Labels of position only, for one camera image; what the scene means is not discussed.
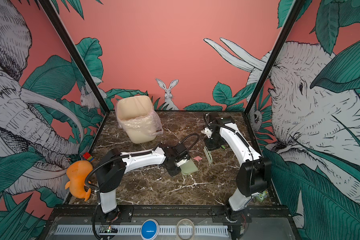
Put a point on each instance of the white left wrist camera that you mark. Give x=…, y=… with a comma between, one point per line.
x=181, y=162

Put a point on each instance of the pale green hand brush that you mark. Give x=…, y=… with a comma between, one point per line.
x=208, y=155

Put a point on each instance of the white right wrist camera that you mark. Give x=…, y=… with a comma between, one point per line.
x=206, y=131

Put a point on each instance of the cream trash bin with bag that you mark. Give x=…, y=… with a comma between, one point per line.
x=138, y=118

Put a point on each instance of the small green toy figure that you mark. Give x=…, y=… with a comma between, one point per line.
x=260, y=197

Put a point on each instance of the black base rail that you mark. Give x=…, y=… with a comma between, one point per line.
x=218, y=213

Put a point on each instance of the orange duck toy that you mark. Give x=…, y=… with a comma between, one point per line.
x=77, y=173

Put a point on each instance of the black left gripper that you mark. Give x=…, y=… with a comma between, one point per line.
x=173, y=173

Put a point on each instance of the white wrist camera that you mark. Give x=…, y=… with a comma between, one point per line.
x=181, y=162
x=206, y=131

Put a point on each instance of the small circuit board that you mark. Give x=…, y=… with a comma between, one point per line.
x=111, y=229

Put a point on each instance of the pale green dustpan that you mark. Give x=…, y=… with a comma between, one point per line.
x=188, y=168

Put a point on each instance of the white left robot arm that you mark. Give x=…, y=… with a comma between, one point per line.
x=108, y=173

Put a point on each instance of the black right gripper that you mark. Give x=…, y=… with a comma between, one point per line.
x=210, y=147

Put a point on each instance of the black left frame post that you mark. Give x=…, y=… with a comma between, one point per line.
x=52, y=14

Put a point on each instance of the black right frame post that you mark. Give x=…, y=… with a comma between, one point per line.
x=286, y=29

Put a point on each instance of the colourful toy brick block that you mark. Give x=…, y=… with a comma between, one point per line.
x=87, y=156

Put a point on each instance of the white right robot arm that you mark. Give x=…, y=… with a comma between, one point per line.
x=254, y=176

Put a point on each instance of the black frame post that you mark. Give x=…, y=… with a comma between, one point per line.
x=286, y=29
x=52, y=14

